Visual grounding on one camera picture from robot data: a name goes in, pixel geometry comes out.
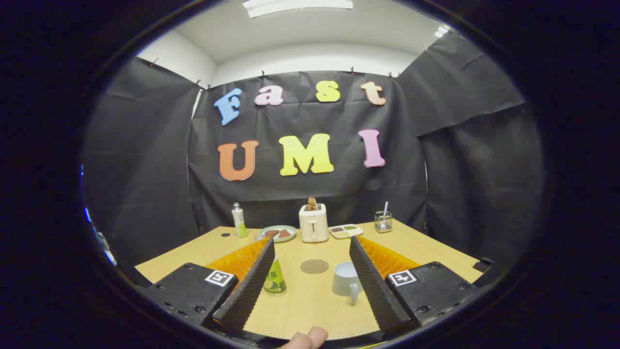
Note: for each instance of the black backdrop cloth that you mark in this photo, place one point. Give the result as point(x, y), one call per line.
point(300, 121)

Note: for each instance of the small ceiling light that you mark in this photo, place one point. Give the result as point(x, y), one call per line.
point(441, 32)

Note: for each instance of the wooden table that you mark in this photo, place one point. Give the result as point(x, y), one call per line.
point(310, 310)

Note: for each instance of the black clamp on table edge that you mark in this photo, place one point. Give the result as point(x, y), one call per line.
point(483, 265)

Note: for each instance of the white toaster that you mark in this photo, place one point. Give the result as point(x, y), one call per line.
point(313, 225)

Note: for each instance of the round brown coaster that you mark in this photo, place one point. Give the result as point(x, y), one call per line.
point(314, 266)

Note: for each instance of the pale green plate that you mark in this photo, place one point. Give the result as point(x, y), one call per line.
point(264, 237)

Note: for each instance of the white bottle with green label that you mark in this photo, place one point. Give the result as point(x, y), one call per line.
point(240, 223)

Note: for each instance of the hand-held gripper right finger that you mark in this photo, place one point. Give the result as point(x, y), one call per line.
point(373, 286)

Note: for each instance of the white divided tray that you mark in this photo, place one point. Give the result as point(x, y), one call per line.
point(346, 231)

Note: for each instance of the clear juice bottle green label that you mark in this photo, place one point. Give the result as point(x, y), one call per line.
point(276, 283)

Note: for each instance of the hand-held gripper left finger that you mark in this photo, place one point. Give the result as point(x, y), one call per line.
point(252, 286)

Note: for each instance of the brown bread slice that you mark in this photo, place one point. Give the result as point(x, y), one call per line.
point(312, 203)

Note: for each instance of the long ceiling light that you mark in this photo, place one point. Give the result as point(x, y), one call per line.
point(295, 6)

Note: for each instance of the pale blue cup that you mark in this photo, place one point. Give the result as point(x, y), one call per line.
point(344, 281)

